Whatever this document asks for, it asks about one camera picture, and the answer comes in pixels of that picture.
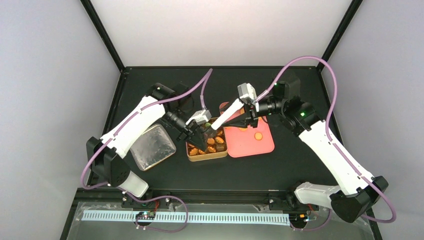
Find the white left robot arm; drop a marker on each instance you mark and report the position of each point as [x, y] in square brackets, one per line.
[106, 154]

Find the light blue slotted cable duct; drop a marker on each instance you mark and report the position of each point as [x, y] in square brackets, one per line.
[278, 219]

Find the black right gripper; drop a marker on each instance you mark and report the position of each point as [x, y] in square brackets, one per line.
[248, 113]

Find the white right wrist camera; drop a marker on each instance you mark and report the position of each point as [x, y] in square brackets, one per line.
[246, 93]

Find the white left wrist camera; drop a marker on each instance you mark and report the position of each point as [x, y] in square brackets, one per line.
[200, 117]

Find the gold cookie tin box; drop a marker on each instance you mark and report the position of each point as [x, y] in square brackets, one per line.
[216, 147]

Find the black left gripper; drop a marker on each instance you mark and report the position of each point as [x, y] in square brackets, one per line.
[190, 130]

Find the pink plastic tray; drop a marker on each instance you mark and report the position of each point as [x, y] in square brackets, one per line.
[241, 141]

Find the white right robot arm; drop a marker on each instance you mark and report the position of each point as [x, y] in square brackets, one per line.
[356, 189]

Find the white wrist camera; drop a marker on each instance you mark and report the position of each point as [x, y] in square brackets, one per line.
[200, 117]
[246, 93]

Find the silver tin lid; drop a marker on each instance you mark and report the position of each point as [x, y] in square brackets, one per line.
[152, 147]

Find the black enclosure frame post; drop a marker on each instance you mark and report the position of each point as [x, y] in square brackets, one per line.
[102, 32]

